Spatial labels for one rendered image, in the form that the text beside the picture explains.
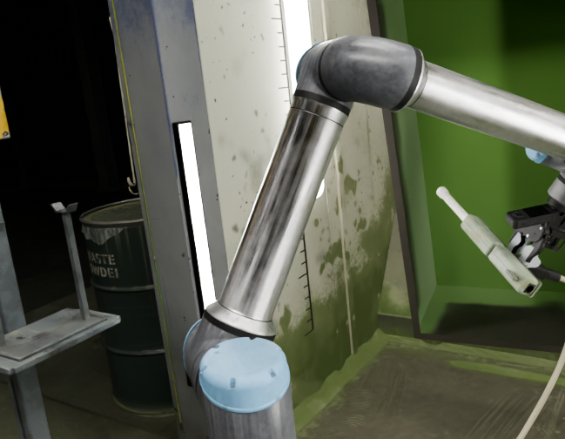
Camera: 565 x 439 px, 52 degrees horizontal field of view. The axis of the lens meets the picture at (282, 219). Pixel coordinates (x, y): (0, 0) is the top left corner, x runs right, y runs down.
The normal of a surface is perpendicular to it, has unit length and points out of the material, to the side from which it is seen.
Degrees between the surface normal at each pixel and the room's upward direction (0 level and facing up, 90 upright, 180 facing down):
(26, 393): 90
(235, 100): 90
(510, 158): 102
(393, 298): 57
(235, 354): 5
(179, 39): 90
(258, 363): 5
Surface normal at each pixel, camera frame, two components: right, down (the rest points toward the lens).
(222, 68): 0.83, 0.04
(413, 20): -0.43, 0.44
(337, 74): -0.68, 0.33
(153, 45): -0.54, 0.24
